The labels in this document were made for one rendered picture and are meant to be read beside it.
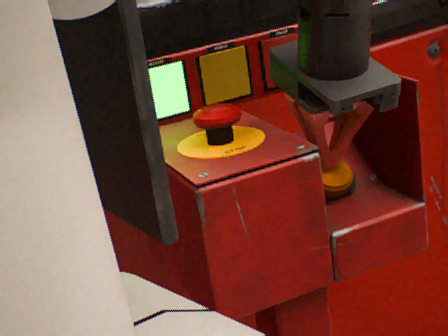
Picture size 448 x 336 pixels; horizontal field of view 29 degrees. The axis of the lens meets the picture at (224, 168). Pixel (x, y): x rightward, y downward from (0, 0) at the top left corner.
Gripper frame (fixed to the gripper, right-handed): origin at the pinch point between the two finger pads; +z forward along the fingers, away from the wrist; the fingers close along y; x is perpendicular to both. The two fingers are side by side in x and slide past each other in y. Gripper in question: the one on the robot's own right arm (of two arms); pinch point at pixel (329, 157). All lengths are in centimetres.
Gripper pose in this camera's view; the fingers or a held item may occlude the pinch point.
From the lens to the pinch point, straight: 74.7
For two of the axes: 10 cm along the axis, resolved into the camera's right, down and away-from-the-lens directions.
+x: -9.0, 2.8, -3.4
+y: -4.4, -5.0, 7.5
